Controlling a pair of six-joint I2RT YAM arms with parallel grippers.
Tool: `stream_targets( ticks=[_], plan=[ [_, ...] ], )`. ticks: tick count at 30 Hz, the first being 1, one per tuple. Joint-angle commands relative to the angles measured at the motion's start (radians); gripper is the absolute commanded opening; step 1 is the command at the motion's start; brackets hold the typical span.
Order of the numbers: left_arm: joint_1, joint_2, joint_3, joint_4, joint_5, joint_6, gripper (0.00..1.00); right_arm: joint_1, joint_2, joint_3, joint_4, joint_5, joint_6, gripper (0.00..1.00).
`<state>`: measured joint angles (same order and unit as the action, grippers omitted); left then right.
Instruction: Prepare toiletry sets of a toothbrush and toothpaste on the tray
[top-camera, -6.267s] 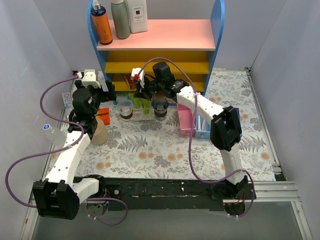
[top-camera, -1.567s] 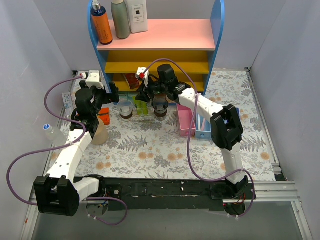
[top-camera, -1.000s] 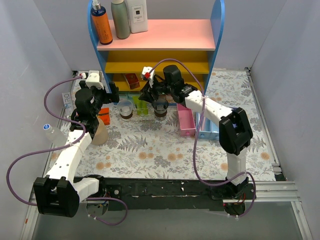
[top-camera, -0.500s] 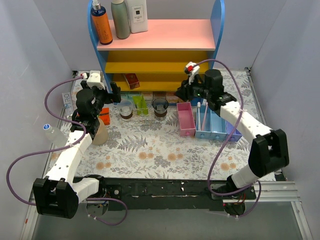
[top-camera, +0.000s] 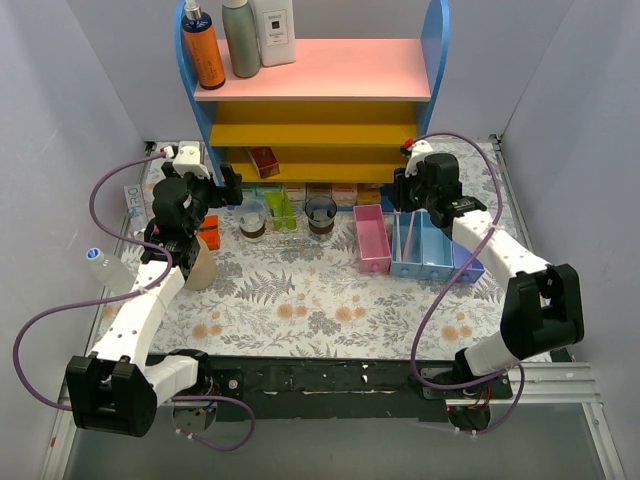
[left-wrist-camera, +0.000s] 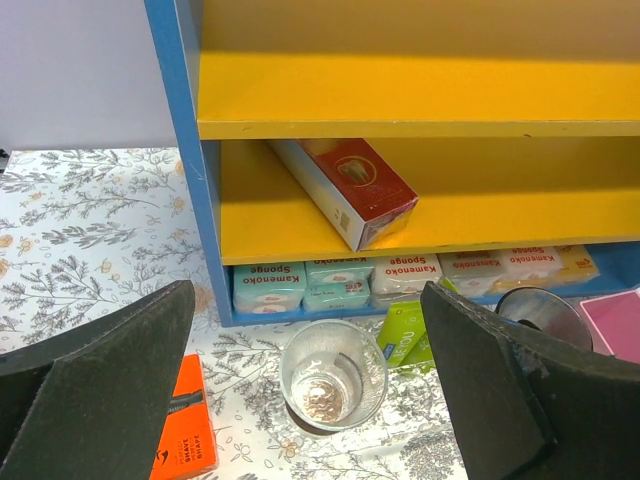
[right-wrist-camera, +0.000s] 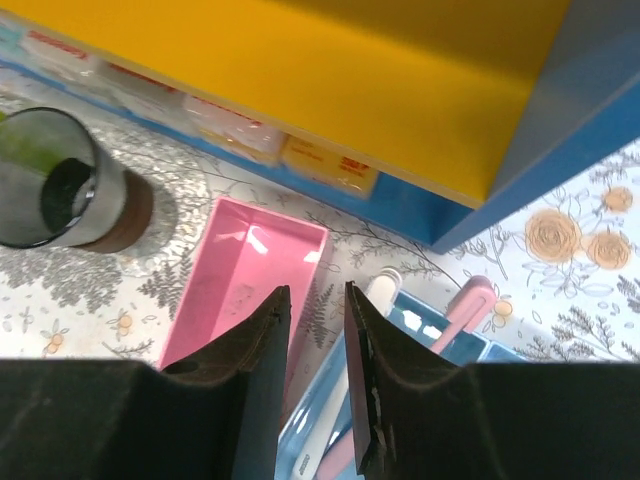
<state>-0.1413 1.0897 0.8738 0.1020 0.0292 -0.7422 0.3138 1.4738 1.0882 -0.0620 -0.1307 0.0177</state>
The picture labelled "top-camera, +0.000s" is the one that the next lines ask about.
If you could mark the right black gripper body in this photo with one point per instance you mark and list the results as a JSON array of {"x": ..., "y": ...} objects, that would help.
[{"x": 401, "y": 190}]

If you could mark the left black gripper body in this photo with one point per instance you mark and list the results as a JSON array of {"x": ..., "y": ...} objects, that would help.
[{"x": 220, "y": 188}]

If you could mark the clear cup brown base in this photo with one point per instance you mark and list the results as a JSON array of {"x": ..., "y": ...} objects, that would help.
[{"x": 251, "y": 219}]

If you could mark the green toothpaste tube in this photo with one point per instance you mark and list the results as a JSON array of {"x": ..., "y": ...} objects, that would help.
[
  {"x": 275, "y": 203},
  {"x": 289, "y": 216}
]

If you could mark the dark blue cup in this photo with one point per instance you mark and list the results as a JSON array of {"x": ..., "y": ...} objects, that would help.
[{"x": 320, "y": 212}]

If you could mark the clear textured glass tray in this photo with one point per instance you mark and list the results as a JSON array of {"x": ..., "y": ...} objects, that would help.
[{"x": 300, "y": 244}]

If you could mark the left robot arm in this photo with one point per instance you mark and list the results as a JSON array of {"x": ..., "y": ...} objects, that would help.
[{"x": 113, "y": 389}]

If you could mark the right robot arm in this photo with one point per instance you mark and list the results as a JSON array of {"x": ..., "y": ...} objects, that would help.
[{"x": 542, "y": 306}]

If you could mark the teal soap box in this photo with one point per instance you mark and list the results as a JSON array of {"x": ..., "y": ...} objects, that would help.
[
  {"x": 249, "y": 191},
  {"x": 262, "y": 189}
]

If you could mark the orange razor package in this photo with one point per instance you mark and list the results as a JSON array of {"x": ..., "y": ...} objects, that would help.
[{"x": 209, "y": 232}]

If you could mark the red small box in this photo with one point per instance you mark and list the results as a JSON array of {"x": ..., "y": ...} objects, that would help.
[{"x": 264, "y": 161}]

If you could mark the light blue drawer box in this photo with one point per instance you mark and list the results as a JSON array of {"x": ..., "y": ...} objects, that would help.
[{"x": 412, "y": 268}]

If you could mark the yellow soap box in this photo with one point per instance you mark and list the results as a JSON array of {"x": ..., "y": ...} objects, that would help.
[{"x": 368, "y": 194}]

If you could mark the pink drawer box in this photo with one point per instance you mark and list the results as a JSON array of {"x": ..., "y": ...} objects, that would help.
[{"x": 372, "y": 239}]

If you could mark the orange red soap box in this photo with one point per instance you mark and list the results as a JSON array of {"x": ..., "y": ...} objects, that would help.
[{"x": 344, "y": 194}]

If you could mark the blue wooden shelf unit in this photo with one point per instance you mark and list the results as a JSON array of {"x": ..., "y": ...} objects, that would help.
[{"x": 338, "y": 114}]

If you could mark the clear water bottle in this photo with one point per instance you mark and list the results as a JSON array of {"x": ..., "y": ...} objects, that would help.
[{"x": 110, "y": 271}]

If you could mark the grey green bottle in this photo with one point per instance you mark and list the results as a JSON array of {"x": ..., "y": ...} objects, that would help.
[{"x": 240, "y": 32}]

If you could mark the orange spray bottle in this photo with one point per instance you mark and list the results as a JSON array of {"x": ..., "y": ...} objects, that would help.
[{"x": 201, "y": 41}]

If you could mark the white labelled bottle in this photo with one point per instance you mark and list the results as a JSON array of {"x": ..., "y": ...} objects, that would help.
[{"x": 274, "y": 20}]

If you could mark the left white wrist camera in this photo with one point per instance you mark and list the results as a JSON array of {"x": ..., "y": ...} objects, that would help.
[{"x": 186, "y": 157}]

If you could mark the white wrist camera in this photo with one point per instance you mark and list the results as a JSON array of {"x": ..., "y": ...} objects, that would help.
[
  {"x": 415, "y": 151},
  {"x": 186, "y": 157}
]

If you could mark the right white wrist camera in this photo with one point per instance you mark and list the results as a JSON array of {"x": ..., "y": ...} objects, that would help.
[{"x": 415, "y": 151}]

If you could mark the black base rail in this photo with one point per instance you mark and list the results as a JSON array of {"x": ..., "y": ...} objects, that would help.
[{"x": 288, "y": 388}]

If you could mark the aluminium frame rail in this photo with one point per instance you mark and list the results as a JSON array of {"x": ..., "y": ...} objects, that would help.
[{"x": 557, "y": 431}]

